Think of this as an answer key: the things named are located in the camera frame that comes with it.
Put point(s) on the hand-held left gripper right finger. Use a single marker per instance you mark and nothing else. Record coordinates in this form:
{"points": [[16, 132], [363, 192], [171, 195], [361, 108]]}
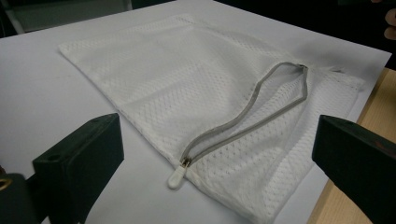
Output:
{"points": [[361, 158]]}

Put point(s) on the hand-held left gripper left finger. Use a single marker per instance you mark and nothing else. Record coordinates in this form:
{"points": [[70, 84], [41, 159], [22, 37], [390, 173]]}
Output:
{"points": [[81, 155]]}

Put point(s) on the white mesh laundry bag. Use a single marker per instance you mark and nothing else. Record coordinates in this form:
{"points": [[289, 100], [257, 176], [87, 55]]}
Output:
{"points": [[186, 77]]}

